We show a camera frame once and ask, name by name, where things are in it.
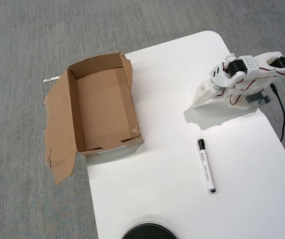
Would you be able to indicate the black round disc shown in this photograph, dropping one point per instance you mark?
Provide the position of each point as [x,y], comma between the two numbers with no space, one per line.
[149,231]

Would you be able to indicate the white paper strip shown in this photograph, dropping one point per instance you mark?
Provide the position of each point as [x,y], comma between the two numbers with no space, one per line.
[50,79]

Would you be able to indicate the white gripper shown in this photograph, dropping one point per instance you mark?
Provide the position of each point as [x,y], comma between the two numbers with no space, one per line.
[203,95]

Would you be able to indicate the white marker pen black cap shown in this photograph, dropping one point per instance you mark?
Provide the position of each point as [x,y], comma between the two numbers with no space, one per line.
[205,166]

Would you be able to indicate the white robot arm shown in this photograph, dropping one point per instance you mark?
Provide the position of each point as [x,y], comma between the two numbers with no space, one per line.
[251,65]

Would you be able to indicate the open brown cardboard box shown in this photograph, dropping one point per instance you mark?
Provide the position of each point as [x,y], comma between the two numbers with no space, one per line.
[102,104]

